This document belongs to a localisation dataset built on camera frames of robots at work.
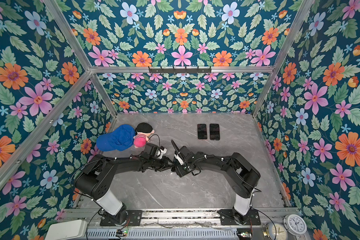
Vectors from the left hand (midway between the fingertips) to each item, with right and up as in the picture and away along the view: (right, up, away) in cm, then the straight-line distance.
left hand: (175, 163), depth 88 cm
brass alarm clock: (+44, -25, -22) cm, 56 cm away
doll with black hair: (-24, +19, +14) cm, 34 cm away
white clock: (+58, -24, -19) cm, 66 cm away
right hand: (+3, -5, +2) cm, 6 cm away
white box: (-47, -25, -21) cm, 57 cm away
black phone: (+18, +18, +22) cm, 33 cm away
